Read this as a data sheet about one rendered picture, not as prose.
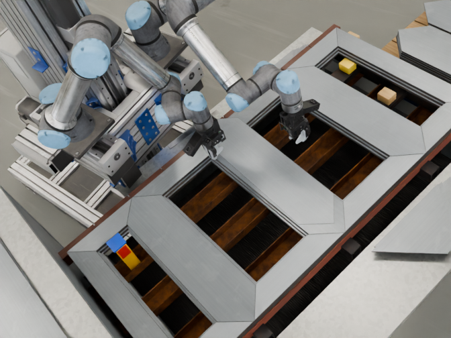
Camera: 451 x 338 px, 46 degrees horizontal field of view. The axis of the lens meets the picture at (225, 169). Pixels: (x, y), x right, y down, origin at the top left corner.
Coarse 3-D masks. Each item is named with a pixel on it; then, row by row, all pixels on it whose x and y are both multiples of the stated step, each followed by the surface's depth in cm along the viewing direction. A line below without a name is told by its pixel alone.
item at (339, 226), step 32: (320, 64) 239; (224, 160) 219; (384, 160) 204; (256, 192) 208; (192, 224) 206; (288, 224) 198; (320, 224) 193; (320, 256) 186; (128, 288) 196; (288, 288) 182; (256, 320) 179
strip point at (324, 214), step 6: (330, 198) 198; (324, 204) 197; (330, 204) 196; (318, 210) 196; (324, 210) 195; (330, 210) 195; (312, 216) 195; (318, 216) 195; (324, 216) 194; (330, 216) 193; (300, 222) 195; (306, 222) 194; (312, 222) 194; (318, 222) 193; (324, 222) 193; (330, 222) 192
